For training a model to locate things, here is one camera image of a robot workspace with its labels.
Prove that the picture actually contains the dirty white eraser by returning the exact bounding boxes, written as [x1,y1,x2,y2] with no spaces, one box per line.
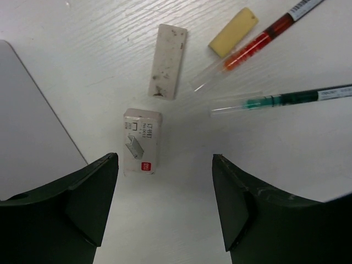
[148,24,188,101]

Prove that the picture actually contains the green ink gel pen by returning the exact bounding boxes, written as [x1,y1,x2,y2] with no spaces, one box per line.
[210,84,351,117]

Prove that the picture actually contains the red ink gel pen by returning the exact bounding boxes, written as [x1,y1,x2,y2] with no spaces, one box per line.
[190,0,322,92]

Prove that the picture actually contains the right white organizer bin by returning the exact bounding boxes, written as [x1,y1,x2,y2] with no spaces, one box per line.
[1,40,87,200]

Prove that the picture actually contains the white staples box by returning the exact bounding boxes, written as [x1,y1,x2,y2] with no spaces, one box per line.
[123,108,162,174]

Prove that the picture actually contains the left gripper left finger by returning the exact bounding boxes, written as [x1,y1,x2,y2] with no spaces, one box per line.
[1,153,119,263]

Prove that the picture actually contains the small yellow eraser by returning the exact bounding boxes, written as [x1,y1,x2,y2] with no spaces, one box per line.
[208,7,259,58]

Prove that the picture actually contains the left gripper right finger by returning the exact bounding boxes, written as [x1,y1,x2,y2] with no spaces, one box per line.
[212,154,351,263]

